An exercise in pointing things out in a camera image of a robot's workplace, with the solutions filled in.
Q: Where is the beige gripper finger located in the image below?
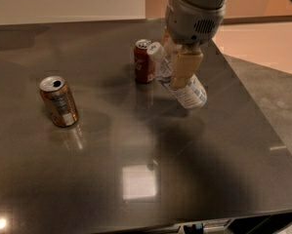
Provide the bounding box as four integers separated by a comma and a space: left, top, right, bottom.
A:
161, 27, 171, 47
171, 45, 203, 89

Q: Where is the clear plastic water bottle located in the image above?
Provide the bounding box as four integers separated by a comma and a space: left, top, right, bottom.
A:
146, 42, 207, 109

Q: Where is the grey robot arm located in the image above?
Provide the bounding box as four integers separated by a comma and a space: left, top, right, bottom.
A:
162, 0, 227, 89

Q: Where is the red soda can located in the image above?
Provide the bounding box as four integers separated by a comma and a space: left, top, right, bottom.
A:
134, 39, 155, 84

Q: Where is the orange-brown soda can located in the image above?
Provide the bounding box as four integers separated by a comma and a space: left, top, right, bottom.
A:
39, 76, 78, 128

